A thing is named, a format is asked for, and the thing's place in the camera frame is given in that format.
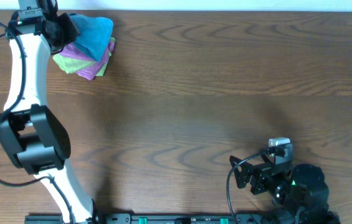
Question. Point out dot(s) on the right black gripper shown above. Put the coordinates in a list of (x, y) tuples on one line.
[(261, 175)]

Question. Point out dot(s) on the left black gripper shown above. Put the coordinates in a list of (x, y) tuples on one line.
[(68, 28)]

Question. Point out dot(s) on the blue cloth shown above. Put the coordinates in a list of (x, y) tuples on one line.
[(95, 33)]

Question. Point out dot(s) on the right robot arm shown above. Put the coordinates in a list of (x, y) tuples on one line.
[(299, 192)]

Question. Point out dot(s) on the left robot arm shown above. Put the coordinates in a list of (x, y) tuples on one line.
[(32, 137)]

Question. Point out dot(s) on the top purple folded cloth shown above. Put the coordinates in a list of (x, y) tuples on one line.
[(71, 51)]

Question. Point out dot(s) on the purple folded cloth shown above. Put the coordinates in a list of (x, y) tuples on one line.
[(71, 51), (90, 72)]

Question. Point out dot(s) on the green folded cloth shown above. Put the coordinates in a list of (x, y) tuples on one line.
[(71, 65), (111, 47)]

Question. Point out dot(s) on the bottom purple folded cloth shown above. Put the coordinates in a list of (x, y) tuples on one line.
[(90, 72)]

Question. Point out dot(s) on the lower green folded cloth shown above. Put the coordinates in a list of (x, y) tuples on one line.
[(111, 47)]

